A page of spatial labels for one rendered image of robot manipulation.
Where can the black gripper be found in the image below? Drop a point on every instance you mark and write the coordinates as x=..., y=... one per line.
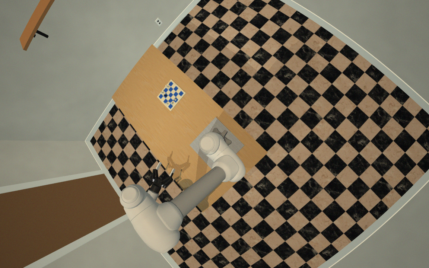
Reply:
x=158, y=183

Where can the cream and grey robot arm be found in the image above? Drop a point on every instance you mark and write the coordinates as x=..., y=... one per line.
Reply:
x=158, y=224

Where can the blue and cream chessboard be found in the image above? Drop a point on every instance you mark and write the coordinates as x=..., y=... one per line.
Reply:
x=174, y=92

